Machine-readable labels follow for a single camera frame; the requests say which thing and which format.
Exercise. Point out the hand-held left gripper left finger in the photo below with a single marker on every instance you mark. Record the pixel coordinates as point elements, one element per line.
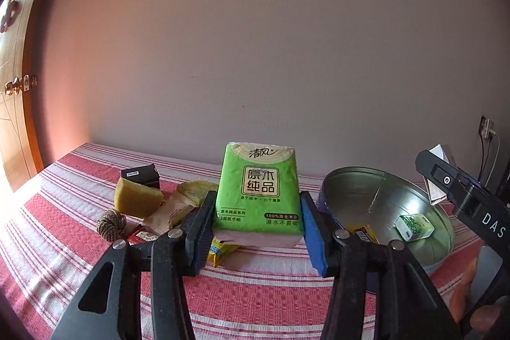
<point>199,240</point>

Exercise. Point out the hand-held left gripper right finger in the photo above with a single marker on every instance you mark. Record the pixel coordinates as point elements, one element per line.
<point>314,240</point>

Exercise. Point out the round metal bowl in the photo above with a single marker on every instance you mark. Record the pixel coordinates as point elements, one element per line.
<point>358,196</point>

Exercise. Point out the small green tissue pack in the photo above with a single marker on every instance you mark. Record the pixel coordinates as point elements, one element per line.
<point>414,226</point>

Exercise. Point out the large green tissue pack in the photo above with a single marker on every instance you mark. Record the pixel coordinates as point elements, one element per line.
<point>257,184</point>

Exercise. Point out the person's right hand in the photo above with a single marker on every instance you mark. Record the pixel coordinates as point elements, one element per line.
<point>484,318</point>

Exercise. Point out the beige snack packet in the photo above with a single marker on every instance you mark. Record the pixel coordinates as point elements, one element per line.
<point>171,214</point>

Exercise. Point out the pale yellow snack packet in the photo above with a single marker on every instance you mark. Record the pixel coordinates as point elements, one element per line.
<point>195,190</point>

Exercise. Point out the small yellow box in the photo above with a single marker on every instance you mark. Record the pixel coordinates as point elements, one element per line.
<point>364,234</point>

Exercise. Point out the white paper carton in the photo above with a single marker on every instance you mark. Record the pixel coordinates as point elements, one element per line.
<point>448,154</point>

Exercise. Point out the small red box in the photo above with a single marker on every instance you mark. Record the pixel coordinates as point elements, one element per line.
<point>139,235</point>

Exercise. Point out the yellow sponge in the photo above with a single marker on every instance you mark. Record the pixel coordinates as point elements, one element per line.
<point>135,198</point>

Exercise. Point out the black cardboard box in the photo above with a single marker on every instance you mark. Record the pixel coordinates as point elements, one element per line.
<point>139,174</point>

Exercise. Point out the red striped bedsheet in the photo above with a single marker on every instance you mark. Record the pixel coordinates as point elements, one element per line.
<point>59,204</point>

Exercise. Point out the wooden door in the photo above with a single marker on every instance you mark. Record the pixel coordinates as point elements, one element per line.
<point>16,133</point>

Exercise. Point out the brass door latch plate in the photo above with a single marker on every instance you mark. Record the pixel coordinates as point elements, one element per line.
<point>30,82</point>

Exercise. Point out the brass door knob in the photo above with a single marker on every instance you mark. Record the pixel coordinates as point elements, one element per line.
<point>12,86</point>

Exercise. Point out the wall socket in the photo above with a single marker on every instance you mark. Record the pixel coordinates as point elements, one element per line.
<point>487,123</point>

